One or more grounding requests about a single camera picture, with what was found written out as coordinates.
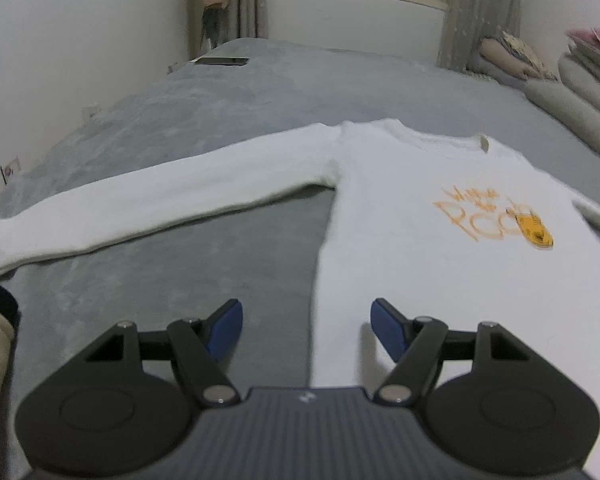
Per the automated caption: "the white long sleeve sweatshirt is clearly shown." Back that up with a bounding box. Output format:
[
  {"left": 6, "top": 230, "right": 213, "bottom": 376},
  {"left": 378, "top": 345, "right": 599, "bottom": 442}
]
[{"left": 0, "top": 119, "right": 600, "bottom": 477}]

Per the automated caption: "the beige curtain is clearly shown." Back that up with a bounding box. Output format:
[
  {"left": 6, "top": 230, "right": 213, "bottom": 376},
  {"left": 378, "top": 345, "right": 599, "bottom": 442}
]
[
  {"left": 228, "top": 0, "right": 268, "bottom": 40},
  {"left": 437, "top": 0, "right": 522, "bottom": 72}
]

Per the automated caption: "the grey bed blanket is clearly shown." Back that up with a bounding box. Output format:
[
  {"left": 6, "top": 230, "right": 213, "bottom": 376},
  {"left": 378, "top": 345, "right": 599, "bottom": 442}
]
[{"left": 0, "top": 36, "right": 600, "bottom": 480}]

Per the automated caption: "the beige left curtain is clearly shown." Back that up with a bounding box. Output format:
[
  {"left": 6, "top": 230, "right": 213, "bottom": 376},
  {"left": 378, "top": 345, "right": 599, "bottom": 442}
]
[{"left": 228, "top": 0, "right": 268, "bottom": 40}]

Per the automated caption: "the pink pillow on quilts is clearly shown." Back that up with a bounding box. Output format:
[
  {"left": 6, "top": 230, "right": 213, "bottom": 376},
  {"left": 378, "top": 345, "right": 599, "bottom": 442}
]
[{"left": 565, "top": 27, "right": 600, "bottom": 49}]

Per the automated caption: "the black phone on bed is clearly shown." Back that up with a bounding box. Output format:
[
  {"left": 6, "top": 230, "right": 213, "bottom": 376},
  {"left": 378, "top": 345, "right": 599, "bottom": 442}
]
[{"left": 193, "top": 56, "right": 249, "bottom": 67}]

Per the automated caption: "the rolled pink beige blanket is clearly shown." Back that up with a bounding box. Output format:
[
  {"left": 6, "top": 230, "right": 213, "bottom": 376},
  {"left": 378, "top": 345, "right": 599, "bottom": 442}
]
[{"left": 466, "top": 32, "right": 557, "bottom": 88}]

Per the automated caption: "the white wall socket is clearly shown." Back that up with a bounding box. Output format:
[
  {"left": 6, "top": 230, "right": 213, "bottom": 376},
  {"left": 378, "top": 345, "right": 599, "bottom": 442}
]
[{"left": 1, "top": 157, "right": 21, "bottom": 185}]

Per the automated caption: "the beige right curtain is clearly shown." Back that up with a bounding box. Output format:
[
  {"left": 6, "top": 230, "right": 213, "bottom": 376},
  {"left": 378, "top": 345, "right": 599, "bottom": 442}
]
[{"left": 437, "top": 0, "right": 522, "bottom": 72}]

